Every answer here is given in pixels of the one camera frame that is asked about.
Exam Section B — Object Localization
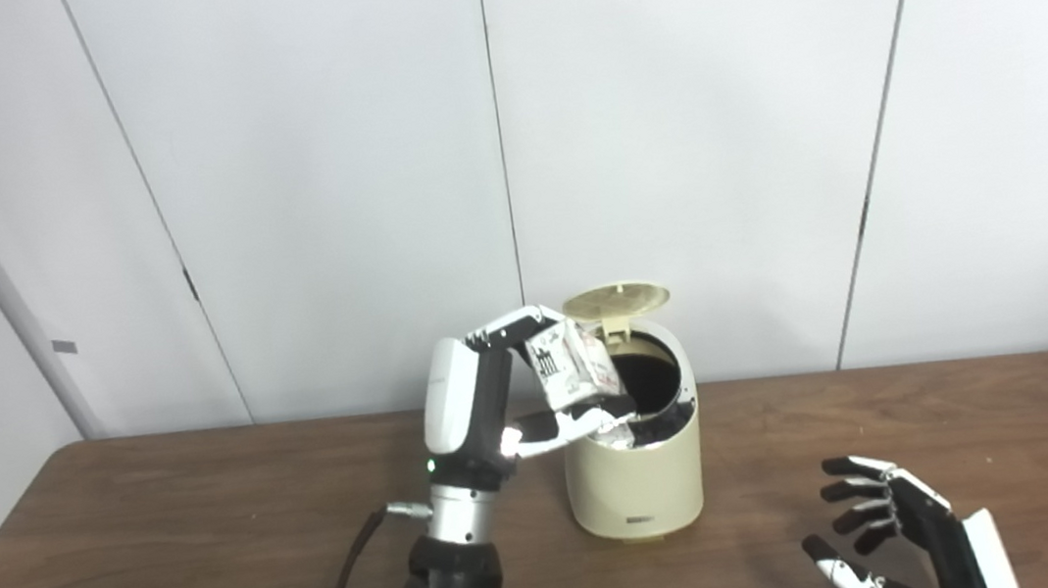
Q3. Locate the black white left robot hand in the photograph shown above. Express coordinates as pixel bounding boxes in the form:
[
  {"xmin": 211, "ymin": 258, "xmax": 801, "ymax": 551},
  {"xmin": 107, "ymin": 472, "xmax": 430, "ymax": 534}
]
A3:
[{"xmin": 411, "ymin": 296, "xmax": 643, "ymax": 493}]

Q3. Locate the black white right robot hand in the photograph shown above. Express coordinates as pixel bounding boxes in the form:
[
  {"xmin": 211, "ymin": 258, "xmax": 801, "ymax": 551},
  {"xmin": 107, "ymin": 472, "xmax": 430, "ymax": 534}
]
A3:
[{"xmin": 793, "ymin": 439, "xmax": 1021, "ymax": 588}]

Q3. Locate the white green milk carton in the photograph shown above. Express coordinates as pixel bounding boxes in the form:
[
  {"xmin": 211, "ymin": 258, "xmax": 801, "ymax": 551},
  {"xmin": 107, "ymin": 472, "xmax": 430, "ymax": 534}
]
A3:
[{"xmin": 524, "ymin": 316, "xmax": 624, "ymax": 414}]

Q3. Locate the cream round bin lid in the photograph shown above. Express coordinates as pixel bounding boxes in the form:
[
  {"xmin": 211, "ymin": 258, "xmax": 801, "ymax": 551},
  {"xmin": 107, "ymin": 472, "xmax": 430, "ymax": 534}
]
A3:
[{"xmin": 560, "ymin": 277, "xmax": 674, "ymax": 344}]

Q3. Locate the cream-colored round bin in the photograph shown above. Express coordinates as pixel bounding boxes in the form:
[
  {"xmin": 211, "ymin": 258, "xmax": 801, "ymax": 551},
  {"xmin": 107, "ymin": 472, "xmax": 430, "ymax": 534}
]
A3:
[{"xmin": 548, "ymin": 313, "xmax": 713, "ymax": 551}]

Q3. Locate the black bin liner bag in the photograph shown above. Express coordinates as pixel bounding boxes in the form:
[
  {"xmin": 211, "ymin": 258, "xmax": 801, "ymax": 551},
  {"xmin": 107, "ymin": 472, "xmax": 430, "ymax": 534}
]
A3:
[{"xmin": 590, "ymin": 345, "xmax": 694, "ymax": 451}]

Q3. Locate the thick black left wrist cable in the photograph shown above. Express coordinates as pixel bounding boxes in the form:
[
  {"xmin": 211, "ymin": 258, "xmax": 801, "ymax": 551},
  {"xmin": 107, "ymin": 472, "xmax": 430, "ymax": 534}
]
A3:
[{"xmin": 288, "ymin": 499, "xmax": 440, "ymax": 588}]

